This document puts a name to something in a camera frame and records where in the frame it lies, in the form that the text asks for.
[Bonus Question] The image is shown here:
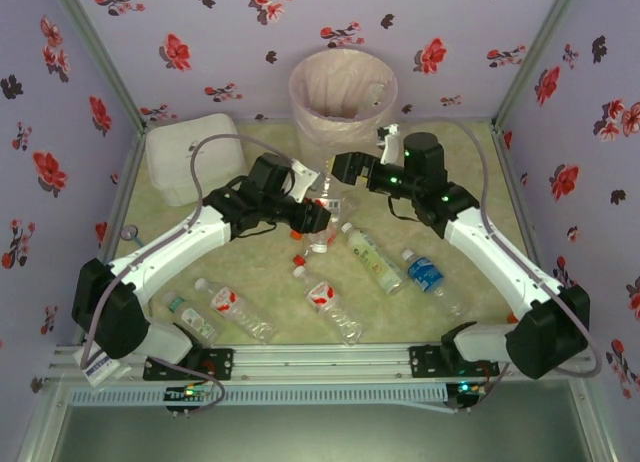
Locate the white slotted cable duct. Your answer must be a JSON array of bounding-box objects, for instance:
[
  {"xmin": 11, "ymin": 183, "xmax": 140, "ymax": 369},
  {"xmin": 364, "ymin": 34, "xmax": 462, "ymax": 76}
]
[{"xmin": 69, "ymin": 384, "xmax": 447, "ymax": 408}]

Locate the stethoscope with blue tube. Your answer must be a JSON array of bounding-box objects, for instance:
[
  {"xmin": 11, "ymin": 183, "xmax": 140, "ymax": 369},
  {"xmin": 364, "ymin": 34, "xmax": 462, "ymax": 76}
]
[{"xmin": 121, "ymin": 224, "xmax": 151, "ymax": 253}]

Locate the clear bottle with red label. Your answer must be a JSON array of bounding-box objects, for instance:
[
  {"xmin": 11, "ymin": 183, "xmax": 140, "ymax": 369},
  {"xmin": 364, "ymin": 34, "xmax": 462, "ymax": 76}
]
[
  {"xmin": 193, "ymin": 277, "xmax": 277, "ymax": 345},
  {"xmin": 292, "ymin": 265, "xmax": 365, "ymax": 347}
]

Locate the white ribbed waste bin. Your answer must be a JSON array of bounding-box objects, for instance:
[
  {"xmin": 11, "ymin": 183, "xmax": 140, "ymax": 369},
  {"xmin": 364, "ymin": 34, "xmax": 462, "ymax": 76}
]
[{"xmin": 294, "ymin": 116, "xmax": 386, "ymax": 192}]

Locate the white packet with blue print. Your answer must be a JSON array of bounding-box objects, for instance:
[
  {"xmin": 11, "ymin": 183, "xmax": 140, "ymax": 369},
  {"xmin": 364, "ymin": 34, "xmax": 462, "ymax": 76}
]
[{"xmin": 73, "ymin": 349, "xmax": 132, "ymax": 391}]

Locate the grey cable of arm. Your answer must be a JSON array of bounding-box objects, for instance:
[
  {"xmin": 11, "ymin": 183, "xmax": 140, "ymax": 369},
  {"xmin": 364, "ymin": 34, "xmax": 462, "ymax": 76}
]
[
  {"xmin": 457, "ymin": 120, "xmax": 604, "ymax": 381},
  {"xmin": 79, "ymin": 134, "xmax": 296, "ymax": 418}
]

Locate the aluminium side rail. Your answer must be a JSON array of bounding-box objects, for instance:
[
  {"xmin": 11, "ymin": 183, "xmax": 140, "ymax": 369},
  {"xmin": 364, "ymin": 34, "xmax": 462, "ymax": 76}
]
[
  {"xmin": 492, "ymin": 124, "xmax": 569, "ymax": 293},
  {"xmin": 97, "ymin": 126, "xmax": 149, "ymax": 263}
]

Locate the pale green drink bottle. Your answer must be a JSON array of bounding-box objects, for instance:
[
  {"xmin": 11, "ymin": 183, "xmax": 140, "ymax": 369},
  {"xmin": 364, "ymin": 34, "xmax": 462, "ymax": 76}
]
[{"xmin": 340, "ymin": 222, "xmax": 405, "ymax": 297}]

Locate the pink plastic bin liner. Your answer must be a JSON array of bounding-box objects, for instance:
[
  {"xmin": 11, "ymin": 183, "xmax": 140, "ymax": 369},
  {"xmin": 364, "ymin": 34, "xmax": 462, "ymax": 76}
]
[{"xmin": 288, "ymin": 49, "xmax": 400, "ymax": 148}]

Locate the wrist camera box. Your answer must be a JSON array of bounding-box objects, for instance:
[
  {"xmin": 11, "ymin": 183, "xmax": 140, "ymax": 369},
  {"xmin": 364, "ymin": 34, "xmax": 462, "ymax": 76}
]
[
  {"xmin": 290, "ymin": 160, "xmax": 325, "ymax": 203},
  {"xmin": 375, "ymin": 124, "xmax": 404, "ymax": 166}
]

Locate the grey cable of right arm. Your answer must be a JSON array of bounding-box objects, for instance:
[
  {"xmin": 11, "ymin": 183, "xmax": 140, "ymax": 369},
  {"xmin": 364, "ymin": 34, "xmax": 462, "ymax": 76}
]
[{"xmin": 457, "ymin": 120, "xmax": 604, "ymax": 381}]

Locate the circuit board with green light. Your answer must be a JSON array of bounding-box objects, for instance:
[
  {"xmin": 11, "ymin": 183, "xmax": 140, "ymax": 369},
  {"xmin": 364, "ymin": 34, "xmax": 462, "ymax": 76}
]
[
  {"xmin": 447, "ymin": 379, "xmax": 489, "ymax": 411},
  {"xmin": 164, "ymin": 384, "xmax": 211, "ymax": 408}
]

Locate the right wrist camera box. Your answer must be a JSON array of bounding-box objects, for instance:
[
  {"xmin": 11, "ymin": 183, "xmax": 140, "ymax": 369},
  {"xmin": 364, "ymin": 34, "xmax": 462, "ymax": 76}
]
[{"xmin": 375, "ymin": 124, "xmax": 404, "ymax": 166}]

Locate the aluminium frame post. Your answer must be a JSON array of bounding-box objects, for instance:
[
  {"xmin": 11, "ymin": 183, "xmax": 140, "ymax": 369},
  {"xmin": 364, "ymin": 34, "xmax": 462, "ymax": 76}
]
[
  {"xmin": 492, "ymin": 0, "xmax": 587, "ymax": 133},
  {"xmin": 47, "ymin": 0, "xmax": 149, "ymax": 133}
]

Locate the white lidded plastic box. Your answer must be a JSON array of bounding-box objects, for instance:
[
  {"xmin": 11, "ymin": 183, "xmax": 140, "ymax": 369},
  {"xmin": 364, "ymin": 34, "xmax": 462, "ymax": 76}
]
[{"xmin": 144, "ymin": 112, "xmax": 249, "ymax": 207}]

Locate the clear bottle with blue label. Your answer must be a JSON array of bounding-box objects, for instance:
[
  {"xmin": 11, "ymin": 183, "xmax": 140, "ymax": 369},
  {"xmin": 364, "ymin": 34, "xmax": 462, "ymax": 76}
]
[{"xmin": 401, "ymin": 248, "xmax": 467, "ymax": 321}]

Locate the clear bottle with green cap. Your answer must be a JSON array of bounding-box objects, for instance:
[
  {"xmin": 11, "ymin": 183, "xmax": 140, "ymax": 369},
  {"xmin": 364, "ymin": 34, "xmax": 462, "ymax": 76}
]
[{"xmin": 160, "ymin": 290, "xmax": 220, "ymax": 344}]

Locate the small bottle red white label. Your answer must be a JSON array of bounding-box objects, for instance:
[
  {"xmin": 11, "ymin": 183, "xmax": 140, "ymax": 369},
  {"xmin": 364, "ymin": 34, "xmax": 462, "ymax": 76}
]
[{"xmin": 305, "ymin": 194, "xmax": 347, "ymax": 218}]

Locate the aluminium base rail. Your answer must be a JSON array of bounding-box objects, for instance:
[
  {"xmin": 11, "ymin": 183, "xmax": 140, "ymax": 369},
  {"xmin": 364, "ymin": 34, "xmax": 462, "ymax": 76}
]
[{"xmin": 49, "ymin": 342, "xmax": 596, "ymax": 383}]

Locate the clear crushed plastic bottle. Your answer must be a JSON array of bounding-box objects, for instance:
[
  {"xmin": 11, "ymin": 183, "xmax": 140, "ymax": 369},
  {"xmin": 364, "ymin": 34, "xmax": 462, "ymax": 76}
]
[{"xmin": 360, "ymin": 80, "xmax": 387, "ymax": 109}]

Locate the clear capless plastic bottle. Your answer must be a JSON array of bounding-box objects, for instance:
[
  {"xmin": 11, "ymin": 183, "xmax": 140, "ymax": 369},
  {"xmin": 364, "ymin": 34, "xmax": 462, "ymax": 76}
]
[{"xmin": 339, "ymin": 194, "xmax": 359, "ymax": 224}]

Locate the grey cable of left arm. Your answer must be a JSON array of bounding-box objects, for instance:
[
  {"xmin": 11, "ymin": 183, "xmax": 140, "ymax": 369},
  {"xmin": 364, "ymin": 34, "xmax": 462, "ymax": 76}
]
[{"xmin": 79, "ymin": 134, "xmax": 296, "ymax": 418}]

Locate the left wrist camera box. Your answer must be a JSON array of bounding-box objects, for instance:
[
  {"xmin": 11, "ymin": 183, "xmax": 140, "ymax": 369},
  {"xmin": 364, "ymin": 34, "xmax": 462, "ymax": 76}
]
[{"xmin": 290, "ymin": 160, "xmax": 325, "ymax": 203}]

